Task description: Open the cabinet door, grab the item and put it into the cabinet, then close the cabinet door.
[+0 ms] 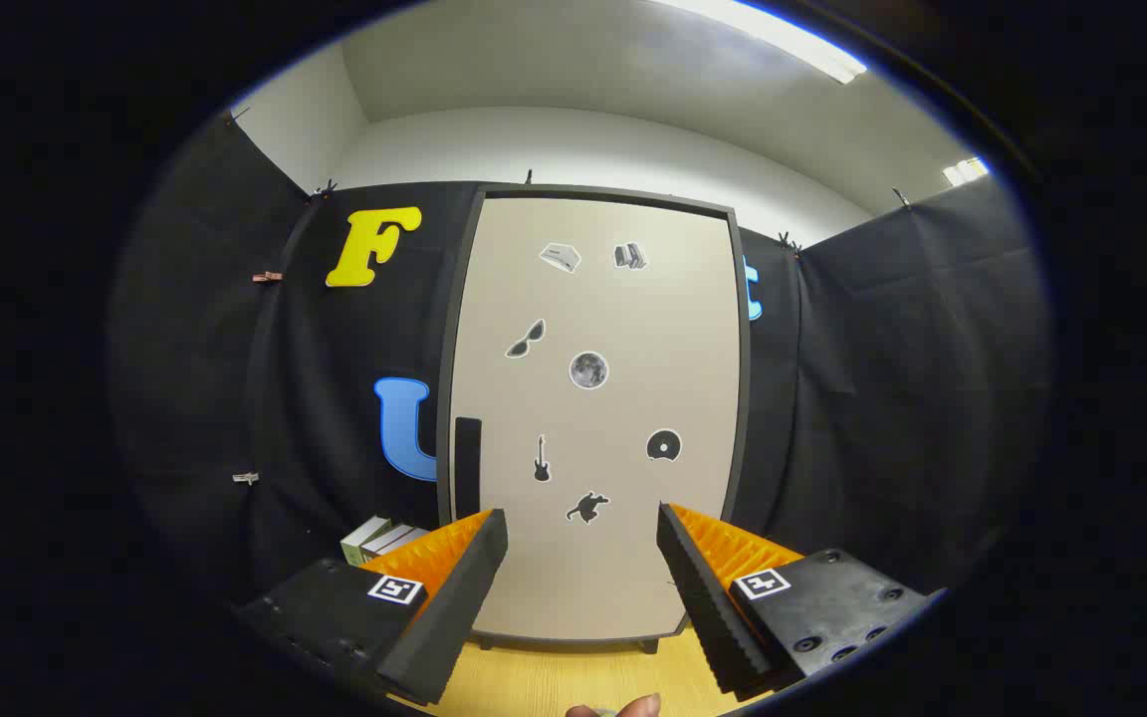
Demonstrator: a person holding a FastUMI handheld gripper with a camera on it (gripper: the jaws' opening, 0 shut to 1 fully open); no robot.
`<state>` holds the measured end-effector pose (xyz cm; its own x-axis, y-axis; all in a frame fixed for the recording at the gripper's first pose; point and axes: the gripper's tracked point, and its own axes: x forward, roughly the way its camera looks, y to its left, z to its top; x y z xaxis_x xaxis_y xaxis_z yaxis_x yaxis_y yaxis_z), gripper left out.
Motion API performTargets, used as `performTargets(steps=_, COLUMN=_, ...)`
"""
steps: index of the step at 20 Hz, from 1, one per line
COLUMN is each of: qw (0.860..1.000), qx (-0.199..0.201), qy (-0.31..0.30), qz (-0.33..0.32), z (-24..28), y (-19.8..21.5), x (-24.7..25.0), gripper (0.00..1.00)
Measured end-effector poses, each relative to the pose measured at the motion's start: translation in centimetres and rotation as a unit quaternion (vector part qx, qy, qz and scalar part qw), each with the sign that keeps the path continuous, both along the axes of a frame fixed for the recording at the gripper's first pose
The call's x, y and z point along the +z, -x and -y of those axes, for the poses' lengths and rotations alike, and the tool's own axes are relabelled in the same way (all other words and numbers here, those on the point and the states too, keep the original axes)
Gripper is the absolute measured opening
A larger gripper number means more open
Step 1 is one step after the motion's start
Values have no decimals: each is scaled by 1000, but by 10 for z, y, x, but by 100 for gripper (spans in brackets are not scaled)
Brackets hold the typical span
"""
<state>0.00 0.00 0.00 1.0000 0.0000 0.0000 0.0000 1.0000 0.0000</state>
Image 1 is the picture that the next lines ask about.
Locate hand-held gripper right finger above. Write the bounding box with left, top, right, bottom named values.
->
left=656, top=502, right=949, bottom=698

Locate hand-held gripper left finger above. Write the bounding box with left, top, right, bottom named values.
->
left=233, top=508, right=511, bottom=706

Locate black door handle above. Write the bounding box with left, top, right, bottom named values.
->
left=455, top=417, right=483, bottom=521

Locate grey cabinet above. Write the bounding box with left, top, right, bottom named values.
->
left=437, top=182, right=754, bottom=655

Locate black backdrop cloth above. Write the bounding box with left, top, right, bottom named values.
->
left=111, top=115, right=1052, bottom=618

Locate long ceiling light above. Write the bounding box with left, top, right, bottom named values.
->
left=648, top=0, right=868, bottom=86

